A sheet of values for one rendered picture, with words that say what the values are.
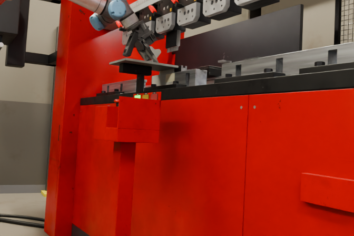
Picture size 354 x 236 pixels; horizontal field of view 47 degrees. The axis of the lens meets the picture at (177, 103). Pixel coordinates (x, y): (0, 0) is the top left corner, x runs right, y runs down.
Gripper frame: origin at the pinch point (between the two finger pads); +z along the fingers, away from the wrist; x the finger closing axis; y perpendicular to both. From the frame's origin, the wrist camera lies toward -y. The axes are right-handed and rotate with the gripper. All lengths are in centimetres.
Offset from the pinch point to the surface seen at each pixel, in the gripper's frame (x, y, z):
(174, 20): -6.3, 18.7, -11.5
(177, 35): -6.2, 15.6, -5.0
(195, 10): -26.2, 17.8, -12.0
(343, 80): -107, -12, 11
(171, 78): -7.1, 0.6, 8.9
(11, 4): 95, -13, -65
